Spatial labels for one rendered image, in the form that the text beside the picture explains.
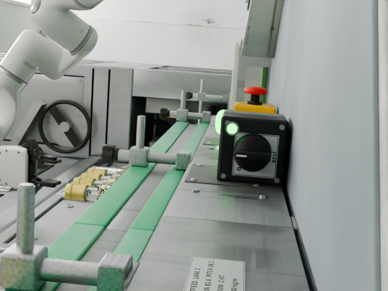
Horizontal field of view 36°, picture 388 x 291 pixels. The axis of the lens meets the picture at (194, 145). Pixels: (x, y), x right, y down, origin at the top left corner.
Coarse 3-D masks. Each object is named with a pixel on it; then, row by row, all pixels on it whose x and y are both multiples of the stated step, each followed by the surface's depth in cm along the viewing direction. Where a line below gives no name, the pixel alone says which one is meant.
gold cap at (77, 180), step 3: (75, 177) 130; (78, 177) 130; (75, 180) 129; (78, 180) 129; (81, 180) 129; (84, 180) 129; (87, 180) 129; (90, 180) 129; (93, 180) 129; (75, 183) 129; (78, 183) 129; (81, 183) 129; (84, 183) 129; (87, 183) 129; (90, 183) 128
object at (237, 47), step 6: (234, 48) 146; (234, 54) 146; (234, 60) 146; (234, 66) 146; (234, 72) 146; (234, 78) 147; (234, 84) 147; (234, 90) 147; (234, 96) 148; (234, 102) 148
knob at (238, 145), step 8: (248, 136) 69; (256, 136) 69; (240, 144) 68; (248, 144) 68; (256, 144) 68; (264, 144) 68; (240, 152) 67; (248, 152) 67; (256, 152) 67; (264, 152) 68; (240, 160) 69; (248, 160) 67; (256, 160) 67; (264, 160) 67; (248, 168) 69; (256, 168) 69
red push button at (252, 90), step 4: (248, 88) 100; (252, 88) 100; (256, 88) 100; (260, 88) 100; (264, 88) 101; (248, 92) 100; (252, 92) 99; (256, 92) 99; (260, 92) 99; (264, 92) 100; (252, 96) 101; (256, 96) 101; (252, 100) 101; (256, 100) 101
